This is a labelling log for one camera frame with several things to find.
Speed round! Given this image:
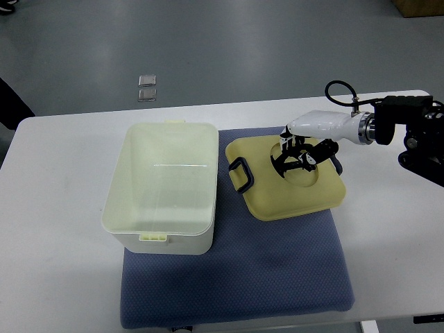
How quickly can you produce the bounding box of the floor socket plate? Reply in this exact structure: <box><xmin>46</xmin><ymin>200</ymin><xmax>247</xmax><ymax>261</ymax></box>
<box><xmin>138</xmin><ymin>74</ymin><xmax>157</xmax><ymax>87</ymax></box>
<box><xmin>138</xmin><ymin>88</ymin><xmax>157</xmax><ymax>102</ymax></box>

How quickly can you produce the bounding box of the yellow box lid black handle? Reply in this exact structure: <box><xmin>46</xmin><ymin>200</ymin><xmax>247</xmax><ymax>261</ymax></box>
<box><xmin>225</xmin><ymin>135</ymin><xmax>346</xmax><ymax>221</ymax></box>

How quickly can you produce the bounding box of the white storage box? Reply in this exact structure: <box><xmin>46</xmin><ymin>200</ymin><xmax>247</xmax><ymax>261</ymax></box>
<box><xmin>102</xmin><ymin>122</ymin><xmax>219</xmax><ymax>255</ymax></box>

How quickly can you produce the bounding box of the blue padded mat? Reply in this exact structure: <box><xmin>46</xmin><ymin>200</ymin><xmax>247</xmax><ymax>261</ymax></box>
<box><xmin>119</xmin><ymin>126</ymin><xmax>356</xmax><ymax>330</ymax></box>

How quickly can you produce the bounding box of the cardboard box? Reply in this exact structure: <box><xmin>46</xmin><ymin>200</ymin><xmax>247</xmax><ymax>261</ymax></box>
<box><xmin>392</xmin><ymin>0</ymin><xmax>443</xmax><ymax>18</ymax></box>

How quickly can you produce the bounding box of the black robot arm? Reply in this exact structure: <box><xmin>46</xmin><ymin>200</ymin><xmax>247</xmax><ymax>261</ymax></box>
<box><xmin>369</xmin><ymin>95</ymin><xmax>443</xmax><ymax>186</ymax></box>

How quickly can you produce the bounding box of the upper floor socket plate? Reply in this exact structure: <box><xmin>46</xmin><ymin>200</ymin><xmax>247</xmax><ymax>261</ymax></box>
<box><xmin>138</xmin><ymin>74</ymin><xmax>157</xmax><ymax>87</ymax></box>

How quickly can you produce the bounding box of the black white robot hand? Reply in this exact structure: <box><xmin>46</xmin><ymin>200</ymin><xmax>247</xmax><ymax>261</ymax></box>
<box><xmin>271</xmin><ymin>110</ymin><xmax>366</xmax><ymax>177</ymax></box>

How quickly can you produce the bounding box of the person in grey sweater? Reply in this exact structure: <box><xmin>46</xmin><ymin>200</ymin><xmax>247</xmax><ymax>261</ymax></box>
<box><xmin>1</xmin><ymin>79</ymin><xmax>35</xmax><ymax>130</ymax></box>

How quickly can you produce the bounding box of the lower floor socket plate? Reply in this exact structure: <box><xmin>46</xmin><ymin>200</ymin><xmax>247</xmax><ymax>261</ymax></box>
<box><xmin>138</xmin><ymin>88</ymin><xmax>157</xmax><ymax>102</ymax></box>

